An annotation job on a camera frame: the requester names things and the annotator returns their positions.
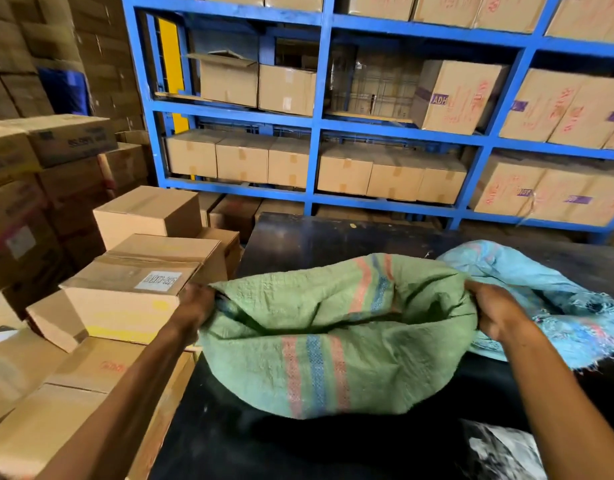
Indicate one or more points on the person's left hand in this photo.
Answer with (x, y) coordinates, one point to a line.
(194, 309)

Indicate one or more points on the person's right hand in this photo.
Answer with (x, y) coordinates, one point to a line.
(497, 312)

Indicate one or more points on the blue woven sack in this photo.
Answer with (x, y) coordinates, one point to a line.
(537, 294)

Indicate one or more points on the green woven sack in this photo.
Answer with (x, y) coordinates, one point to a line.
(387, 364)

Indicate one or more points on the person's right forearm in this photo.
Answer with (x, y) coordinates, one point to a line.
(567, 419)

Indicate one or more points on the person's left forearm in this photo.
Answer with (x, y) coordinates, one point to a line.
(116, 419)

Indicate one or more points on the pile of brown cardboard boxes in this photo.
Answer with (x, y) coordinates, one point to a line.
(147, 214)

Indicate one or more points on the rows of red printed boxes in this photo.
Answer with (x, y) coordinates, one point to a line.
(457, 99)

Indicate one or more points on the blue metal shelf rack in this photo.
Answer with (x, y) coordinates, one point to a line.
(317, 124)

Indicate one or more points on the flat cardboard sheet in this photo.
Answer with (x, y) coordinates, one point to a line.
(367, 117)

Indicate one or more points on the yellow vertical post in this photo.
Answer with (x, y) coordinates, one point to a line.
(169, 54)

